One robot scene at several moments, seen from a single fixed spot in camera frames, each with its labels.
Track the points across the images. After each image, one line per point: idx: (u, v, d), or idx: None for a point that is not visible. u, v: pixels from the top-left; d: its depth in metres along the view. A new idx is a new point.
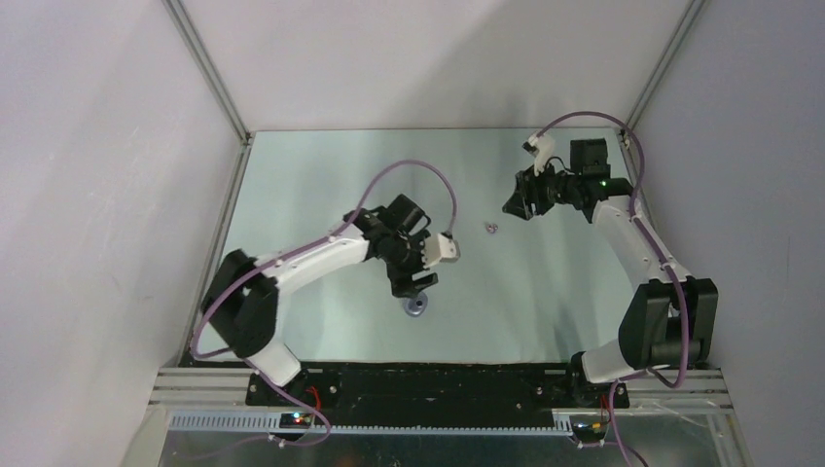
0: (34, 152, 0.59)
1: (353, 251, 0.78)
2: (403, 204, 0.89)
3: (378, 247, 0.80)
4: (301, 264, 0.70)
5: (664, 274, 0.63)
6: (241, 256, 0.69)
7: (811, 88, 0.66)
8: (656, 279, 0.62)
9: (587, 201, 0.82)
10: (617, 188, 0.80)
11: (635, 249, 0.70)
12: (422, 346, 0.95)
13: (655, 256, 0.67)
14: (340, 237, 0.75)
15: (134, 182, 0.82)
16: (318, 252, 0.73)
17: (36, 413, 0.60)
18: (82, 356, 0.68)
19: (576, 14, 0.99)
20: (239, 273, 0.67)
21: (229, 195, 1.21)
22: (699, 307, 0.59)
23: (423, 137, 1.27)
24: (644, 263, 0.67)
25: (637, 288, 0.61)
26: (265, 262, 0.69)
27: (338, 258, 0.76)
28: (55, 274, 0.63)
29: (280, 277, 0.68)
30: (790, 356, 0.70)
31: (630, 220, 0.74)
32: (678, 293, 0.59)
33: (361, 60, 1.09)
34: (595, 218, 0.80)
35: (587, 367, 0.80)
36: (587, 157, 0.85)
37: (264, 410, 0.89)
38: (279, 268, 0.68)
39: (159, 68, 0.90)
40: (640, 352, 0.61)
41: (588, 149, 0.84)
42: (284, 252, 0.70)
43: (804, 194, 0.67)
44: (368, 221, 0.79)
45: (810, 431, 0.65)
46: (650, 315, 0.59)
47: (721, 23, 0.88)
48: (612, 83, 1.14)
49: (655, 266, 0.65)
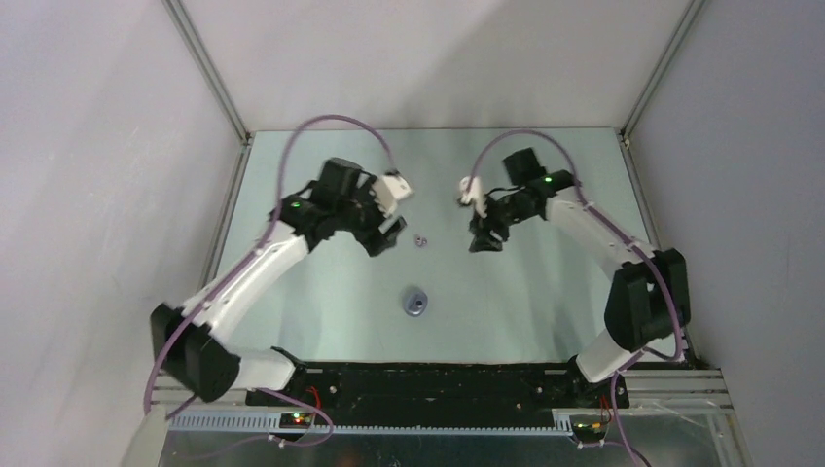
0: (33, 150, 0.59)
1: (291, 254, 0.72)
2: (333, 174, 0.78)
3: (318, 233, 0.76)
4: (233, 296, 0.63)
5: (632, 253, 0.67)
6: (164, 310, 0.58)
7: (808, 88, 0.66)
8: (628, 262, 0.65)
9: (538, 201, 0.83)
10: (558, 182, 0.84)
11: (596, 235, 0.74)
12: (422, 346, 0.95)
13: (618, 239, 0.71)
14: (266, 247, 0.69)
15: (134, 182, 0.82)
16: (250, 272, 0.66)
17: (36, 413, 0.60)
18: (82, 357, 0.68)
19: (575, 14, 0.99)
20: (169, 328, 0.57)
21: (229, 195, 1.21)
22: (673, 279, 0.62)
23: (423, 137, 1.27)
24: (611, 248, 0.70)
25: (616, 273, 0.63)
26: (191, 307, 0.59)
27: (273, 269, 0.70)
28: (56, 275, 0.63)
29: (214, 319, 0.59)
30: (790, 356, 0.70)
31: (585, 209, 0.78)
32: (652, 271, 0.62)
33: (361, 61, 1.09)
34: (551, 214, 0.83)
35: (585, 369, 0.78)
36: (519, 167, 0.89)
37: (264, 410, 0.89)
38: (209, 308, 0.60)
39: (159, 69, 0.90)
40: (632, 337, 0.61)
41: (518, 161, 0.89)
42: (209, 290, 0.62)
43: (803, 194, 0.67)
44: (296, 212, 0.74)
45: (810, 431, 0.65)
46: (633, 300, 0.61)
47: (720, 23, 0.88)
48: (612, 83, 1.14)
49: (623, 249, 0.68)
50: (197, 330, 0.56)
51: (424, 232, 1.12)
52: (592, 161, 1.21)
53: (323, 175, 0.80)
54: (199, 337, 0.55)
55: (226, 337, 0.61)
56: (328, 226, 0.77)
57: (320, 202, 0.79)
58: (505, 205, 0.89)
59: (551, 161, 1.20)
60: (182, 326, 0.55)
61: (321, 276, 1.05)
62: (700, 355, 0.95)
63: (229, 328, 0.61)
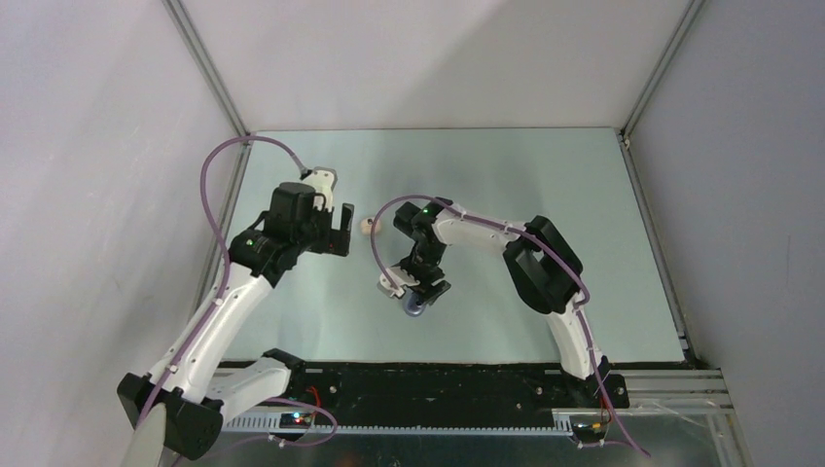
0: (34, 151, 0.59)
1: (252, 294, 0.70)
2: (282, 201, 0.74)
3: (278, 267, 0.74)
4: (200, 353, 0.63)
5: (512, 233, 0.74)
6: (129, 383, 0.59)
7: (807, 86, 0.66)
8: (509, 241, 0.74)
9: (423, 231, 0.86)
10: (432, 204, 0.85)
11: (479, 233, 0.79)
12: (422, 347, 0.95)
13: (496, 229, 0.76)
14: (224, 296, 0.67)
15: (134, 182, 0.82)
16: (213, 325, 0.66)
17: (37, 412, 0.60)
18: (83, 359, 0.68)
19: (574, 14, 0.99)
20: (142, 397, 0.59)
21: (228, 195, 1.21)
22: (549, 236, 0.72)
23: (424, 137, 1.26)
24: (494, 238, 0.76)
25: (504, 257, 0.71)
26: (159, 376, 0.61)
27: (238, 313, 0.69)
28: (57, 273, 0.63)
29: (185, 381, 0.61)
30: (790, 354, 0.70)
31: (462, 219, 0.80)
32: (530, 240, 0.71)
33: (360, 60, 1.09)
34: (443, 235, 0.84)
35: (567, 368, 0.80)
36: (404, 217, 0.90)
37: (265, 410, 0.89)
38: (177, 372, 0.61)
39: (159, 68, 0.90)
40: (545, 298, 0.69)
41: (399, 215, 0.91)
42: (175, 352, 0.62)
43: (804, 192, 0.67)
44: (250, 250, 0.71)
45: (810, 431, 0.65)
46: (524, 268, 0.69)
47: (720, 22, 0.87)
48: (612, 81, 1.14)
49: (501, 233, 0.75)
50: (169, 397, 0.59)
51: None
52: (592, 161, 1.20)
53: (273, 202, 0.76)
54: (172, 402, 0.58)
55: (199, 394, 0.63)
56: (287, 256, 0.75)
57: (274, 233, 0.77)
58: (421, 262, 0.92)
59: (551, 161, 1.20)
60: (153, 395, 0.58)
61: (321, 277, 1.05)
62: (700, 355, 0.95)
63: (202, 384, 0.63)
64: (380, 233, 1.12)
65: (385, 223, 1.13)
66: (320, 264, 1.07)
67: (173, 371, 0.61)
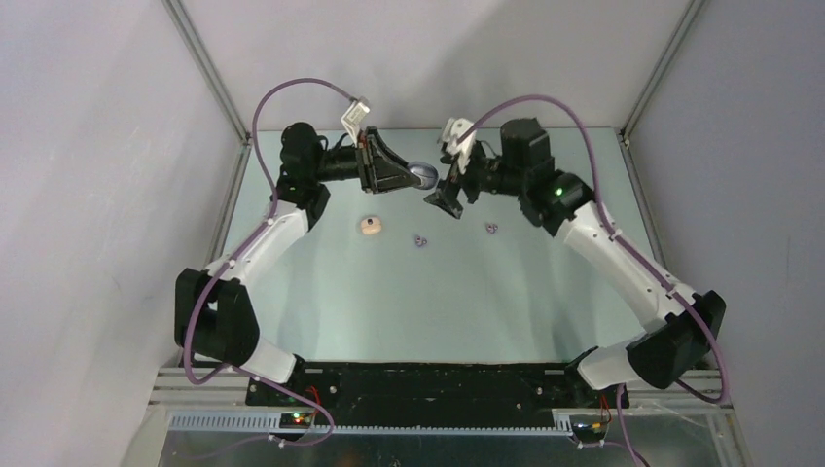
0: (34, 151, 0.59)
1: (297, 227, 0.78)
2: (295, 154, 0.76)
3: (315, 210, 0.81)
4: (254, 257, 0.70)
5: (673, 302, 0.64)
6: (189, 273, 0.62)
7: (807, 88, 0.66)
8: (672, 314, 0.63)
9: (548, 212, 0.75)
10: (576, 187, 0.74)
11: (634, 279, 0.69)
12: (422, 348, 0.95)
13: (657, 284, 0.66)
14: (276, 217, 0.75)
15: (133, 182, 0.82)
16: (267, 236, 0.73)
17: (39, 409, 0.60)
18: (83, 355, 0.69)
19: (574, 15, 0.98)
20: (199, 287, 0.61)
21: (229, 194, 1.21)
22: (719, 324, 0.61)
23: (423, 138, 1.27)
24: (649, 294, 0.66)
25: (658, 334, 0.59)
26: (217, 268, 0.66)
27: (284, 237, 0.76)
28: (56, 271, 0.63)
29: (241, 274, 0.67)
30: (789, 355, 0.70)
31: (612, 238, 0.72)
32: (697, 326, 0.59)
33: (360, 60, 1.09)
34: (563, 233, 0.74)
35: (588, 377, 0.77)
36: (530, 156, 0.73)
37: (265, 410, 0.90)
38: (234, 267, 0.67)
39: (158, 67, 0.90)
40: (666, 382, 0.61)
41: (528, 150, 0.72)
42: (232, 253, 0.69)
43: (804, 193, 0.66)
44: (291, 196, 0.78)
45: (811, 433, 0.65)
46: (675, 358, 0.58)
47: (721, 21, 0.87)
48: (614, 81, 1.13)
49: (664, 295, 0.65)
50: (224, 295, 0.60)
51: (426, 231, 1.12)
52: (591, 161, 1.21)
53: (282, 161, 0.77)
54: (229, 291, 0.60)
55: None
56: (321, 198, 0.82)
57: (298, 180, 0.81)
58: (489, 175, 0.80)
59: None
60: (208, 287, 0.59)
61: (319, 278, 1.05)
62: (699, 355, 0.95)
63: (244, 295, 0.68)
64: (380, 231, 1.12)
65: (386, 223, 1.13)
66: (321, 265, 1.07)
67: (231, 266, 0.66)
